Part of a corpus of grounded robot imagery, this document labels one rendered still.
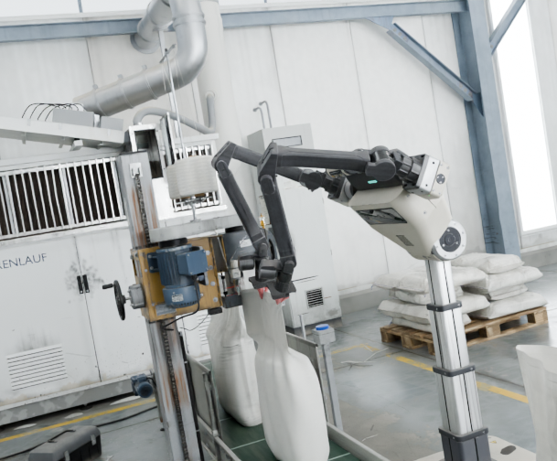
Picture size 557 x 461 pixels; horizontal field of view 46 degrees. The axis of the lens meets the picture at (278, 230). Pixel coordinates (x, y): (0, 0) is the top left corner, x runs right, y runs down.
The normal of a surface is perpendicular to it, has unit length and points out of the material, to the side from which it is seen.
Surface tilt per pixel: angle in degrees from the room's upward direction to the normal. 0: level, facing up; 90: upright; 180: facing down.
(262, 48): 90
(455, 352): 90
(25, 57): 90
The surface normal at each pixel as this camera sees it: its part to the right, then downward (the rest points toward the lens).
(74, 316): 0.35, -0.01
